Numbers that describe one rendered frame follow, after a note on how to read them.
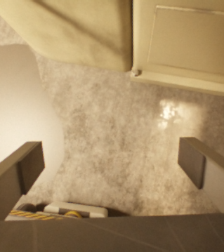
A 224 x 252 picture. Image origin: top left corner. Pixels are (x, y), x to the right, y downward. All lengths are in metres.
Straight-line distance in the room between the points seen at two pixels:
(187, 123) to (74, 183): 0.62
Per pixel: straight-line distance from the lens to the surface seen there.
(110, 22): 0.67
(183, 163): 0.16
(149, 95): 0.94
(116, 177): 0.90
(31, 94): 1.09
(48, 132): 0.99
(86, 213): 0.82
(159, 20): 0.62
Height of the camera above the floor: 0.89
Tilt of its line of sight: 79 degrees down
